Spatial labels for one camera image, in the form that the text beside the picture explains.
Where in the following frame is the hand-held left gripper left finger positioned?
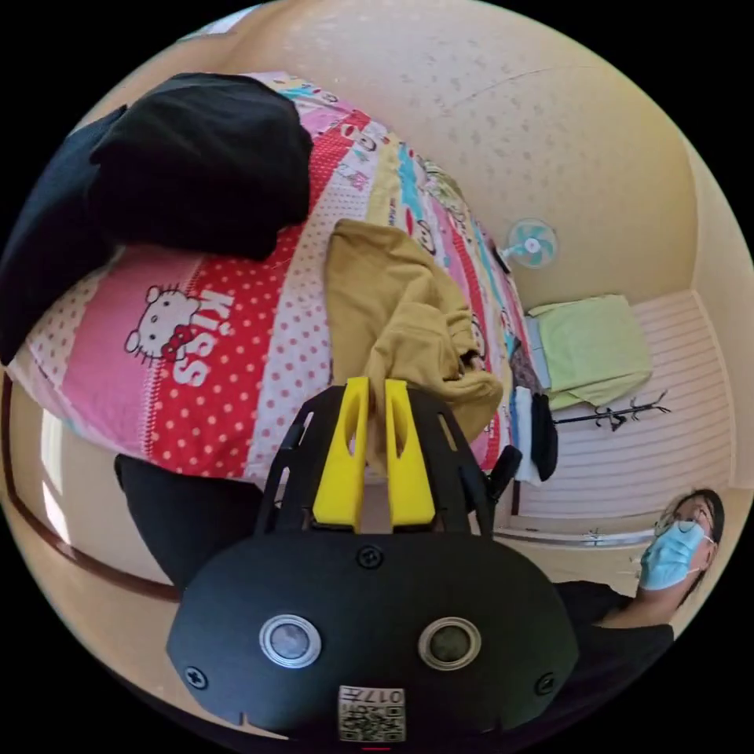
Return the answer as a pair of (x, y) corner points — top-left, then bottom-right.
(313, 376), (371, 533)

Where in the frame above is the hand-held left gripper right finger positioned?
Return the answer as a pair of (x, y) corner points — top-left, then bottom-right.
(383, 379), (437, 529)

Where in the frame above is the yellow long sleeve shirt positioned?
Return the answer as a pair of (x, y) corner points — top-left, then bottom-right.
(323, 218), (505, 479)

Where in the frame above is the coat rack with clothes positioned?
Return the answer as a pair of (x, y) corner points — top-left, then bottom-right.
(508, 385), (673, 486)

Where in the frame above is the bed with printed sheet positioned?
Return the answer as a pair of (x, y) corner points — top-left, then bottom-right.
(5, 70), (534, 481)

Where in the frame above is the green cloth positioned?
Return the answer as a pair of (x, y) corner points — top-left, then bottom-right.
(525, 294), (653, 412)

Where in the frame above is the person's body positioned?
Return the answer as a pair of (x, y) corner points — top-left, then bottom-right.
(114, 452), (727, 734)

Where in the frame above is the pile of clothes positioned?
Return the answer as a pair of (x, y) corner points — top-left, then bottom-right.
(0, 71), (315, 367)

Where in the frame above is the teal wall fan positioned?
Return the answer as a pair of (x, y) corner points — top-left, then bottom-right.
(498, 217), (559, 276)

